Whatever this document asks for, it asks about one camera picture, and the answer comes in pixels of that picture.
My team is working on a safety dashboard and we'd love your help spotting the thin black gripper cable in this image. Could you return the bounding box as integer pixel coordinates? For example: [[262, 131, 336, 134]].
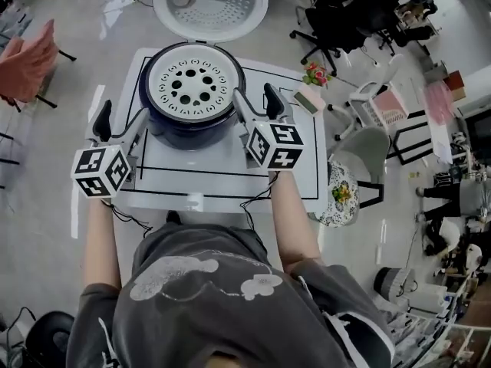
[[239, 171, 279, 232], [101, 199, 153, 238]]

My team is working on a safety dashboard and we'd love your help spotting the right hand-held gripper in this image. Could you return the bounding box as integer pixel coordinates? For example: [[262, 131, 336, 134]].
[[232, 84, 305, 171]]

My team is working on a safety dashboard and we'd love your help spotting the black office chair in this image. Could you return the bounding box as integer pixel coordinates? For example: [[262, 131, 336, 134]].
[[288, 0, 371, 78]]

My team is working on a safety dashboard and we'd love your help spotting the person's right forearm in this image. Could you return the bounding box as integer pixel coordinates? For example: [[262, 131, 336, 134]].
[[267, 169, 324, 272]]

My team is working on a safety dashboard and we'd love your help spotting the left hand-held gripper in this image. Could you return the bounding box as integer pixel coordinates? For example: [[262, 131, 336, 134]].
[[70, 100, 150, 199]]

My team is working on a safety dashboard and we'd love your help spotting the white basket with pink lining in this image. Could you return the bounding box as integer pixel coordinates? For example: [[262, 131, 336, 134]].
[[361, 84, 410, 130]]

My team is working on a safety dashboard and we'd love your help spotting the white mesh office chair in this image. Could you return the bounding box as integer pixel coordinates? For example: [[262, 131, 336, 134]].
[[325, 53, 410, 142]]

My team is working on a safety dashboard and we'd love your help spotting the person's grey printed shirt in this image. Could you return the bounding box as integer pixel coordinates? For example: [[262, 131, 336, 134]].
[[68, 222, 396, 368]]

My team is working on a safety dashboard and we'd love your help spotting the dark blue rice cooker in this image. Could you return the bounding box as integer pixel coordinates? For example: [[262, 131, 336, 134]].
[[137, 0, 269, 150]]

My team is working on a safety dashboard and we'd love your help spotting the grey shell chair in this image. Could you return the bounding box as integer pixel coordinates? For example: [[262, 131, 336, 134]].
[[328, 126, 391, 210]]

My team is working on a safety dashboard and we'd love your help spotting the black round stool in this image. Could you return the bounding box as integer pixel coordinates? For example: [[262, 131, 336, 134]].
[[24, 310, 76, 368]]

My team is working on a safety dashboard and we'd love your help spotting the white perforated steamer tray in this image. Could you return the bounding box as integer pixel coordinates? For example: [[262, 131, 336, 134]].
[[147, 48, 242, 119]]

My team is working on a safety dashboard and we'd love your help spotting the round floral patterned stool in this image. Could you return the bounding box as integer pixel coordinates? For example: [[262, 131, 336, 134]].
[[313, 160, 361, 228]]

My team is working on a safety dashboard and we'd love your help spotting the black metal frame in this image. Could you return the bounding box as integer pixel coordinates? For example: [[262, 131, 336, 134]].
[[386, 108, 437, 166]]

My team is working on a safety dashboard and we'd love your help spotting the person's left forearm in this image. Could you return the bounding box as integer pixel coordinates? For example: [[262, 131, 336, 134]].
[[81, 196, 124, 294]]

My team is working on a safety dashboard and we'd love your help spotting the pink flower bouquet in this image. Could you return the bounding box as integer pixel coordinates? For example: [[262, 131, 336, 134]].
[[302, 61, 333, 89]]

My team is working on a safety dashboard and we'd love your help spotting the orange fabric chair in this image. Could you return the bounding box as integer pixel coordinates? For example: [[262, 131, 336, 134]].
[[0, 18, 77, 113]]

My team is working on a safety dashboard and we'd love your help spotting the grey fabric bag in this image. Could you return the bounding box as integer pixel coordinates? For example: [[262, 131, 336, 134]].
[[373, 265, 418, 303]]

